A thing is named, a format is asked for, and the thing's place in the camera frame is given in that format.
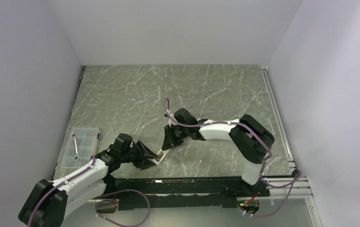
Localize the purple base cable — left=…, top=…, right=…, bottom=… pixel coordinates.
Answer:
left=94, top=188, right=151, bottom=227
left=238, top=170, right=303, bottom=218

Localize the clear plastic storage box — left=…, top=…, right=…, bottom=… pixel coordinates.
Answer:
left=60, top=127, right=101, bottom=169

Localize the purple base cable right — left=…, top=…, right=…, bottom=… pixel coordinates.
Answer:
left=238, top=170, right=303, bottom=218

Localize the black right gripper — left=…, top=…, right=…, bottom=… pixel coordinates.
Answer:
left=162, top=124, right=189, bottom=151

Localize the silver wrench in box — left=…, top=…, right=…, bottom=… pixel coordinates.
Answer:
left=72, top=134, right=79, bottom=160

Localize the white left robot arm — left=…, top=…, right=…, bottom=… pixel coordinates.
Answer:
left=18, top=133, right=165, bottom=227

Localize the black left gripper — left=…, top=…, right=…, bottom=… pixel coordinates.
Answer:
left=120, top=140, right=159, bottom=170

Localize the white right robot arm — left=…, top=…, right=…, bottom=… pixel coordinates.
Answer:
left=161, top=108, right=275, bottom=196

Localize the white remote control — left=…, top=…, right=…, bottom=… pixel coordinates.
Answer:
left=154, top=150, right=170, bottom=165

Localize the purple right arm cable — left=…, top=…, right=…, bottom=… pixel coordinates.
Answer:
left=163, top=98, right=273, bottom=176

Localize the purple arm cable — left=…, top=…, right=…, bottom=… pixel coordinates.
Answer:
left=163, top=98, right=273, bottom=176
left=26, top=155, right=97, bottom=227

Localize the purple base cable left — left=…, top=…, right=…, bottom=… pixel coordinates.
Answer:
left=94, top=188, right=151, bottom=227

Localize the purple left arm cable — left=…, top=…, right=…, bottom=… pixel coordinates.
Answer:
left=26, top=155, right=97, bottom=227

